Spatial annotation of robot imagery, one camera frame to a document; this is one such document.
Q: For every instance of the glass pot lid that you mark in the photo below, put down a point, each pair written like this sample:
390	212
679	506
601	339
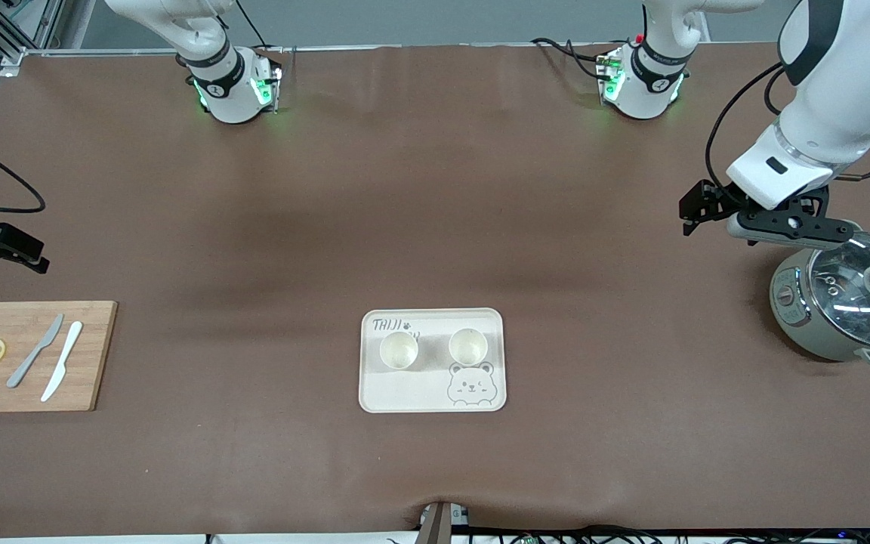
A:
850	287

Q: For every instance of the grey plastic knife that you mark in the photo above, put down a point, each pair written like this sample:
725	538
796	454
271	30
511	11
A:
35	351

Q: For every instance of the grey-green cooking pot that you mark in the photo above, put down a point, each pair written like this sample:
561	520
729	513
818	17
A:
797	317

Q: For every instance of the wooden cutting board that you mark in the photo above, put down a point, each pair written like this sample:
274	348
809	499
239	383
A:
27	393

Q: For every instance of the cream tray with bear print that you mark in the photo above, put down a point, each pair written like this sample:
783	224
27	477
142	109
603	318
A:
420	389

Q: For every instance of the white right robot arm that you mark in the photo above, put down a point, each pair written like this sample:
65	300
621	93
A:
231	98

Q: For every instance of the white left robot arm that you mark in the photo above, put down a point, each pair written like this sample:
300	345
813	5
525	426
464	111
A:
835	75

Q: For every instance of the aluminium frame profile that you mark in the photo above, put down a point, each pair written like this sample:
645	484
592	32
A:
16	54

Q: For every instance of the white plastic knife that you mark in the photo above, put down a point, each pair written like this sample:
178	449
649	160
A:
61	363

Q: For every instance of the table edge bracket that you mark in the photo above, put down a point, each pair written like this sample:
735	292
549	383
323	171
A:
435	525

